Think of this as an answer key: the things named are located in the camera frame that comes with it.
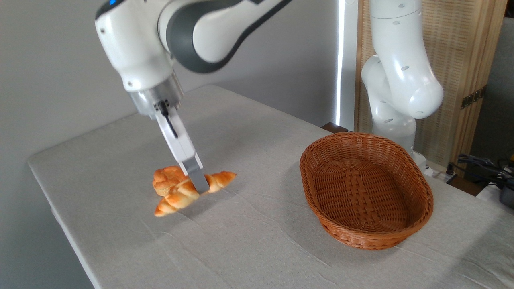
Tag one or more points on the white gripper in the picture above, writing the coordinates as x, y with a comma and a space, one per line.
176, 136

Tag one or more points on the long braided bread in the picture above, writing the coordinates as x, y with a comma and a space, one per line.
180, 196

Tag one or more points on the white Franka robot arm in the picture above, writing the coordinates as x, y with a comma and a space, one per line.
132, 48

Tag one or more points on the round knotted bread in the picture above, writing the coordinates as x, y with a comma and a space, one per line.
164, 178

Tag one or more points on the light grey tablecloth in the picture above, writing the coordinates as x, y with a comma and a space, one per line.
241, 241

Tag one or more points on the dark wooden furniture corner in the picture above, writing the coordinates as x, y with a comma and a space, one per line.
334, 127

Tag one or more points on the brown wicker basket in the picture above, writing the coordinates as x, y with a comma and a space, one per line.
361, 192

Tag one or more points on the dark metal screen hinge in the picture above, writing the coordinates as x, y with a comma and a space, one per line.
474, 97

